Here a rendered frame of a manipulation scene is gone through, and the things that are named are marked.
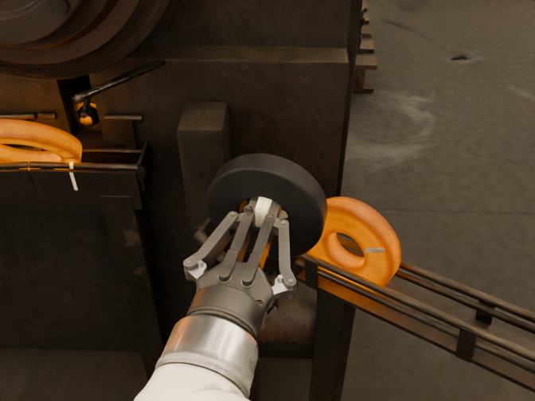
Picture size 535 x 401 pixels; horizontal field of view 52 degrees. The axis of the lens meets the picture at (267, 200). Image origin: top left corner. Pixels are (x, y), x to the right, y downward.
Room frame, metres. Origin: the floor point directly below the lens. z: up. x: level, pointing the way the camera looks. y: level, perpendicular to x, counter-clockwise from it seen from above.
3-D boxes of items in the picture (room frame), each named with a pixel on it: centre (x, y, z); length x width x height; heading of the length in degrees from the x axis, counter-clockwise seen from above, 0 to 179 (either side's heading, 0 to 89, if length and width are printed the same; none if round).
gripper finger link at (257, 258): (0.43, 0.01, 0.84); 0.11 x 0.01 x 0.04; 165
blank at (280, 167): (0.52, 0.00, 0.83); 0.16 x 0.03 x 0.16; 74
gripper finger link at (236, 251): (0.44, 0.03, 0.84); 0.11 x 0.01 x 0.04; 168
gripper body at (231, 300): (0.37, 0.04, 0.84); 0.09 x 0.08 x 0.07; 166
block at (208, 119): (0.80, 0.11, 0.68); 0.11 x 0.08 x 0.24; 178
